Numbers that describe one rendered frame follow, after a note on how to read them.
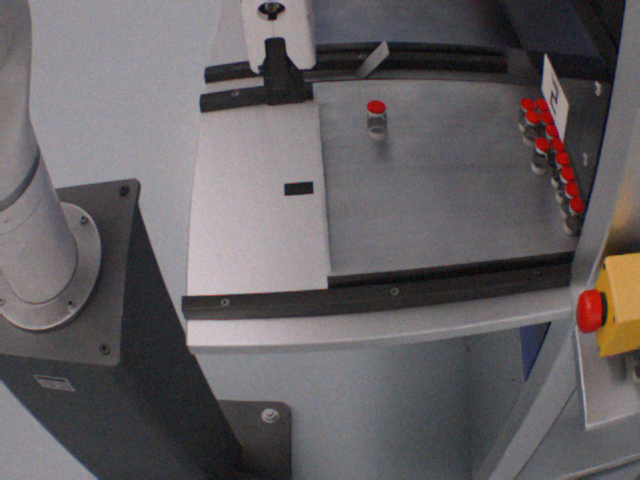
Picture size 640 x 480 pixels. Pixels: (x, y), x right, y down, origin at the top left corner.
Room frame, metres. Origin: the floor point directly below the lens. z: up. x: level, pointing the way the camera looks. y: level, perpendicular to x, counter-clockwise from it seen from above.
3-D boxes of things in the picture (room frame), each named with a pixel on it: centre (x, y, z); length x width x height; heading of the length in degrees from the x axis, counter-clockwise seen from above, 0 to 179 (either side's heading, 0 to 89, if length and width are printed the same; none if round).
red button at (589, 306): (0.30, -0.24, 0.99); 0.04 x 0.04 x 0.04; 88
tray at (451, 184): (0.55, -0.18, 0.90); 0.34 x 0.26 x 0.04; 89
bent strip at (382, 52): (0.73, -0.03, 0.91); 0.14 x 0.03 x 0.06; 89
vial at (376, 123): (0.62, -0.07, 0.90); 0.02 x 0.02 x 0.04
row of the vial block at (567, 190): (0.55, -0.29, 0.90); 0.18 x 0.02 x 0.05; 178
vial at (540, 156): (0.56, -0.26, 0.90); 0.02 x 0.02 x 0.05
